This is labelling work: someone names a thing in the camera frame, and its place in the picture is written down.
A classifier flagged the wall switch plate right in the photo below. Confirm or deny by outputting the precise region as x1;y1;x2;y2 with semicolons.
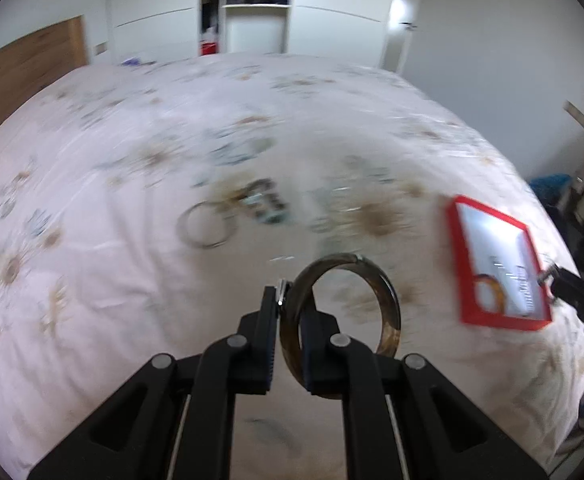
563;101;584;130

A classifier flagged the wooden headboard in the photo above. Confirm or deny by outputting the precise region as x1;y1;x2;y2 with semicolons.
0;15;88;125

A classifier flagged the wall socket plate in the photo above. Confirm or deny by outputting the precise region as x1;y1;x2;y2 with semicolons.
94;42;108;56

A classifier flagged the amber resin bangle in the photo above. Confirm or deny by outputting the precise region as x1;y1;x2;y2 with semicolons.
474;273;508;314

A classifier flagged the white wardrobe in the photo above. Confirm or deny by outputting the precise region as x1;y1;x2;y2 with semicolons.
109;0;393;67

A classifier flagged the long silver pearl necklace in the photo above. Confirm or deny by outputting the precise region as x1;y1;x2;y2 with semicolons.
488;253;538;317

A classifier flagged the red shallow cardboard box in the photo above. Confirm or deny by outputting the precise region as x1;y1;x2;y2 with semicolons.
446;195;552;332

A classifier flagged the thin grey metal bangle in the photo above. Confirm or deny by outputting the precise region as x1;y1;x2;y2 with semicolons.
175;200;238;249

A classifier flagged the blue fabric pile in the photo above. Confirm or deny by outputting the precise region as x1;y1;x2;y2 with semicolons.
528;174;572;208

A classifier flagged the red item in wardrobe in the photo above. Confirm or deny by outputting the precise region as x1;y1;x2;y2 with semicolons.
200;40;218;55

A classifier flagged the dark olive bangle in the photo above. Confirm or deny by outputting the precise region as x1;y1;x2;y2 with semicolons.
279;254;402;399

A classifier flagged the small blue item on bed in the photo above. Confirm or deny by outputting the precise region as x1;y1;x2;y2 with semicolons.
121;58;155;67

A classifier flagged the white room door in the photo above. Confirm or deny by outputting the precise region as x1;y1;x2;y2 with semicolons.
382;0;418;74

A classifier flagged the floral white bed sheet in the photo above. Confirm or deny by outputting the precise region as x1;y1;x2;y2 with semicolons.
0;54;584;479

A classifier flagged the black white bead bracelet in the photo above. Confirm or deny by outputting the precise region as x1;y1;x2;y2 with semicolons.
243;178;291;226

